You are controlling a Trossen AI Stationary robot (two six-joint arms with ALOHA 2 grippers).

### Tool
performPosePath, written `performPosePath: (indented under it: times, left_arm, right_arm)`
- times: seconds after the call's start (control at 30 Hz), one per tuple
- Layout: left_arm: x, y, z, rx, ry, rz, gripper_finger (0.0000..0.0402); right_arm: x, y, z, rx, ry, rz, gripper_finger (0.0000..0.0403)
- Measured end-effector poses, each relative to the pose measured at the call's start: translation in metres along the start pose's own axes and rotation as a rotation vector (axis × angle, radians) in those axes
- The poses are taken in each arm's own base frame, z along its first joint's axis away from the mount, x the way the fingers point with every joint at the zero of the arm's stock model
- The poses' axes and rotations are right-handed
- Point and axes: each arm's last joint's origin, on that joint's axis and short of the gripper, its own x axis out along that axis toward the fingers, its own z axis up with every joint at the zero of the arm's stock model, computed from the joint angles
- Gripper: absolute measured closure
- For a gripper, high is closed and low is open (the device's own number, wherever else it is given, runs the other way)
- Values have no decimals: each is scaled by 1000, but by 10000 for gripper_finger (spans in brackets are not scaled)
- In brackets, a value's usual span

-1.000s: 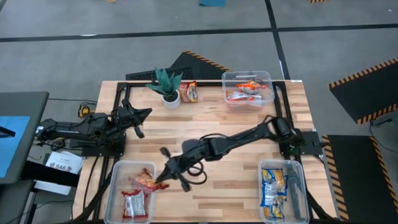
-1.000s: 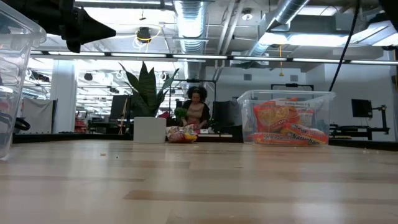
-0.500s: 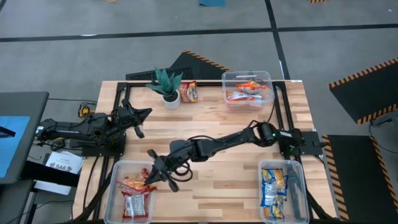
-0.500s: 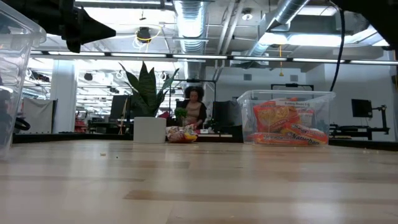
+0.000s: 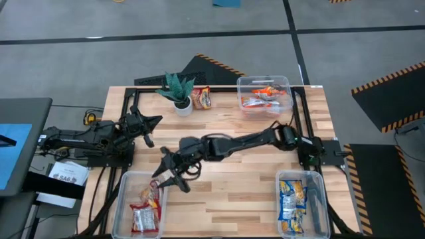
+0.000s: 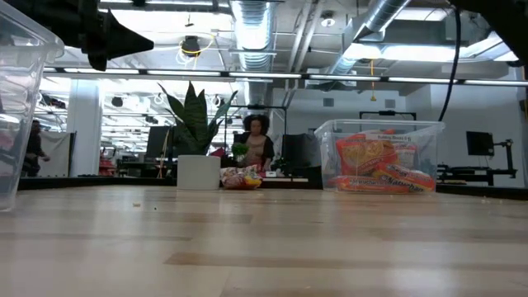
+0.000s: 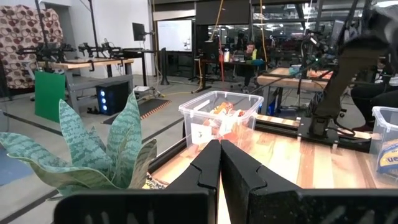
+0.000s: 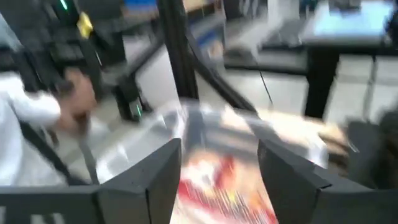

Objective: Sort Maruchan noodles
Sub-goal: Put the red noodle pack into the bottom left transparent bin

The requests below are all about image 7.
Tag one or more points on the white board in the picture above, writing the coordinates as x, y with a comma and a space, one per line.
174, 35

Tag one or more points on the black background robot arm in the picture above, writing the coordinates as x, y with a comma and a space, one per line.
46, 51
99, 49

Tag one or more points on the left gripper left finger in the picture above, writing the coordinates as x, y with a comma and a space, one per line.
192, 199

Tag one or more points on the black computer tower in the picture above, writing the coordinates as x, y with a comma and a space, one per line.
113, 96

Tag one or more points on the black desk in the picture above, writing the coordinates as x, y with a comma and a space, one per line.
144, 53

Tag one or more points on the brown patterned couch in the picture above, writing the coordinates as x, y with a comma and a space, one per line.
18, 31

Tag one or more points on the black hazard-striped floor mat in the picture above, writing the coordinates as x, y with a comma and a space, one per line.
149, 107

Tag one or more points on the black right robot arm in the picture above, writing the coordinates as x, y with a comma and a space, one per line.
342, 81

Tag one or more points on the black monitor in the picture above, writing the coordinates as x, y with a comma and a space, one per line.
138, 31

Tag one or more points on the wooden workbench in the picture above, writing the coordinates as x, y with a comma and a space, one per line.
286, 81

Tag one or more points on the green snake plant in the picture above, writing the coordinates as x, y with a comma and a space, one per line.
124, 140

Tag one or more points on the person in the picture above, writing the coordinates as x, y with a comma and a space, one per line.
249, 53
373, 96

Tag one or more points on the wooden table with grey legs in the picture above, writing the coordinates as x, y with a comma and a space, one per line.
87, 63

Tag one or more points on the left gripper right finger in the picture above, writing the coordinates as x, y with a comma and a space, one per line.
258, 199

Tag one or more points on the clear plastic bin with label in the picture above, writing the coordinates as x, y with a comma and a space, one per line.
192, 115

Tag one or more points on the green board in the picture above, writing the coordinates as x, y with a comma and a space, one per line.
49, 96

